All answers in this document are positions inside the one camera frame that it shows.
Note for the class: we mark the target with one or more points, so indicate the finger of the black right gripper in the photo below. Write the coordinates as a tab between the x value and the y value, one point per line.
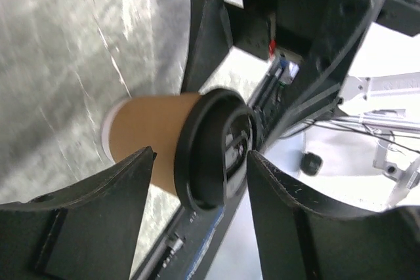
210	41

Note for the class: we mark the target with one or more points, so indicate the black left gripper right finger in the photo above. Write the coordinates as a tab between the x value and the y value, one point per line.
304	234

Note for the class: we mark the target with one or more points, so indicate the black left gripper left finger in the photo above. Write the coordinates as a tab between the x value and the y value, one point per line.
88	230

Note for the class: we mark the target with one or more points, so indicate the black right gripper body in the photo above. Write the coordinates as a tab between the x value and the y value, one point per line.
326	34

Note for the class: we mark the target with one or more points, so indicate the black plastic cup lid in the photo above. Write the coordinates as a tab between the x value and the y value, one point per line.
210	160

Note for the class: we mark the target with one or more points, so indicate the brown paper coffee cup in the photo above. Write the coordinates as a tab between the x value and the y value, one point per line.
143	121

